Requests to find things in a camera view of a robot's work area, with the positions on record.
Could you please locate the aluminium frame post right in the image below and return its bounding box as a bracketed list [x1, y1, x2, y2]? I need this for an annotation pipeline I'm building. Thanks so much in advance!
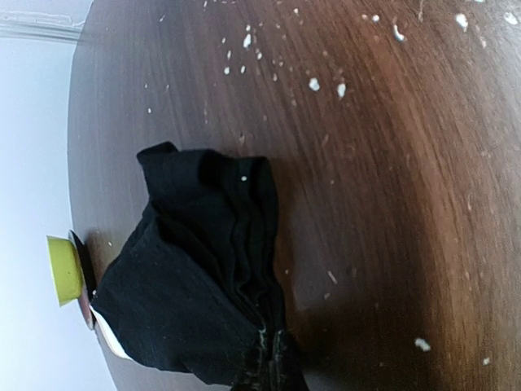
[1, 10, 84, 43]

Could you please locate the red floral plate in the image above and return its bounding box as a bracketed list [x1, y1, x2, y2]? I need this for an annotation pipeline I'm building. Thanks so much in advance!
[68, 231, 97, 331]

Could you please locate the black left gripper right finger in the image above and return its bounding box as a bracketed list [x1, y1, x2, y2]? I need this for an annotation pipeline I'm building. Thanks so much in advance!
[269, 330, 309, 391]

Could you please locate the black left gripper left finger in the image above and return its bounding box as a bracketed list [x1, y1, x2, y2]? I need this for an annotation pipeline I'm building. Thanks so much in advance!
[231, 328, 271, 391]

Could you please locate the black underwear beige waistband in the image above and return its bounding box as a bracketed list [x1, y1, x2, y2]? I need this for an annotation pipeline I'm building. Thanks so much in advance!
[90, 143, 290, 389]

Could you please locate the lime green plastic bowl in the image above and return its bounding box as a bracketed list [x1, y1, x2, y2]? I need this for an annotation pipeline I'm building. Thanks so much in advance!
[46, 236, 85, 306]

